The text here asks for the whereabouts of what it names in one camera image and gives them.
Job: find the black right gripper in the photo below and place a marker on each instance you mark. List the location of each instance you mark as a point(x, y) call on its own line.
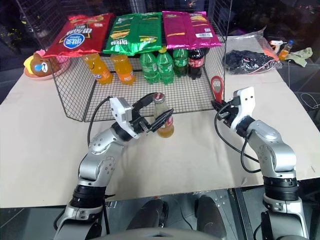
point(228, 116)

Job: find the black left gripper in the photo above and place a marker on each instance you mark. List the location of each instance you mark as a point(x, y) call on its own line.
point(140, 122)

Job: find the red bottle opener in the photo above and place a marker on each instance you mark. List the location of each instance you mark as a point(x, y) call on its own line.
point(217, 87)

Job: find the glass bottle with orange drink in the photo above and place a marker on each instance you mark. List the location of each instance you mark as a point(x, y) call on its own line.
point(165, 130)

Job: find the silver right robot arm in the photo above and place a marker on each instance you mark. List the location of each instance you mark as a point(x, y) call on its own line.
point(272, 150)

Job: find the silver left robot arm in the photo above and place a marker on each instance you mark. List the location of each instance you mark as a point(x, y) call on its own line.
point(100, 160)

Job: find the green soda plastic bottle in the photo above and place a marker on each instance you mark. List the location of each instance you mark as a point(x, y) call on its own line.
point(180, 62)
point(148, 67)

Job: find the green soda bottle yellow cap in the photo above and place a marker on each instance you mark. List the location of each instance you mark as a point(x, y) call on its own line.
point(165, 67)

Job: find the dark cola plastic bottle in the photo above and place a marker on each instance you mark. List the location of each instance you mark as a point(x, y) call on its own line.
point(196, 62)

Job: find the orange soda plastic bottle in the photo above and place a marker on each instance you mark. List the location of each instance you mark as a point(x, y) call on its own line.
point(123, 68)
point(98, 68)

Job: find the small orange drink bottle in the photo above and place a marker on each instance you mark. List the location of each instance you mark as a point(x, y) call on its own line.
point(284, 53)

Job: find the black plastic bag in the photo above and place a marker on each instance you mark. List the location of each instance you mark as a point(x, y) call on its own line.
point(250, 61)

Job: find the beige paper table cover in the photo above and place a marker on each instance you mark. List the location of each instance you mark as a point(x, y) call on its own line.
point(175, 170)

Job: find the clear plastic bag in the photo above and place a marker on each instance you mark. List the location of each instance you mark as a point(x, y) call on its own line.
point(247, 42)

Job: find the green chip bag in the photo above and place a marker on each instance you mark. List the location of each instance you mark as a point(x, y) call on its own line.
point(132, 32)

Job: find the white glue gun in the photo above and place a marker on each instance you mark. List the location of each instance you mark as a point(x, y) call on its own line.
point(277, 43)

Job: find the magenta chip bag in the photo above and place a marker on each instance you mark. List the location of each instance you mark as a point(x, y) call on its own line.
point(187, 27)

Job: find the pale green cloth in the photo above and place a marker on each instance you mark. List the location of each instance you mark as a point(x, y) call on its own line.
point(301, 56)

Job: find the pink plate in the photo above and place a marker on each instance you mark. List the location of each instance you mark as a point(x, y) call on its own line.
point(61, 66)

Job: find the red chip bag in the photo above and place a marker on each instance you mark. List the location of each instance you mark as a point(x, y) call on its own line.
point(77, 37)

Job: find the dark rounded shape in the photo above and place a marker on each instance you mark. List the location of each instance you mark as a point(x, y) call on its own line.
point(207, 215)
point(150, 215)

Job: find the brown bear plush toy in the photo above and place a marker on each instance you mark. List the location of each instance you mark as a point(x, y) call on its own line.
point(40, 65)

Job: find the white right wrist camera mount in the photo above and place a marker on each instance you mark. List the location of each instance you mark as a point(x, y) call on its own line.
point(243, 100)

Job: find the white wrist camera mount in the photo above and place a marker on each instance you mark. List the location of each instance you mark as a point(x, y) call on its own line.
point(117, 107)
point(243, 100)

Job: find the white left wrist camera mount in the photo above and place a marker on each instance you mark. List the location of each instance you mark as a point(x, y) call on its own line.
point(117, 107)

